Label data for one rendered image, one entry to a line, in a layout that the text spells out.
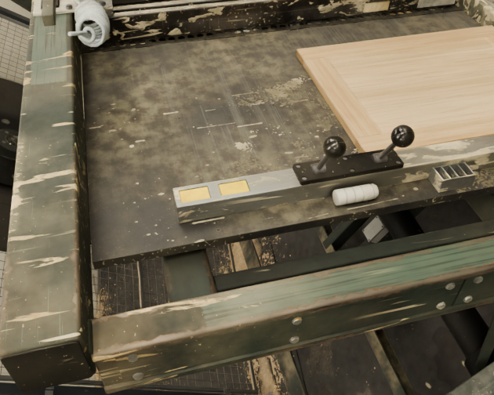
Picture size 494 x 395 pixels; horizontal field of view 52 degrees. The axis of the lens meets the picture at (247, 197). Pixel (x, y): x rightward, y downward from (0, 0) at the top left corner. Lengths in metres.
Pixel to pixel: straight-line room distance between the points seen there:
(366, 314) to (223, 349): 0.22
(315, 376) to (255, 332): 2.27
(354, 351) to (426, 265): 2.03
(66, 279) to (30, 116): 0.40
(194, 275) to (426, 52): 0.86
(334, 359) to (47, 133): 2.24
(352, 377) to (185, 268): 2.03
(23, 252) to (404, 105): 0.83
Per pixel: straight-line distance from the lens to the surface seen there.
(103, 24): 1.10
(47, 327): 0.69
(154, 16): 1.43
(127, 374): 0.77
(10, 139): 1.70
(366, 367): 2.76
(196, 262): 0.88
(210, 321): 0.71
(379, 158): 0.96
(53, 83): 1.12
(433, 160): 1.02
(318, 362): 3.00
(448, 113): 1.20
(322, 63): 1.30
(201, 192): 0.89
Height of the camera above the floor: 2.07
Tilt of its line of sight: 32 degrees down
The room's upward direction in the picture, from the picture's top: 73 degrees counter-clockwise
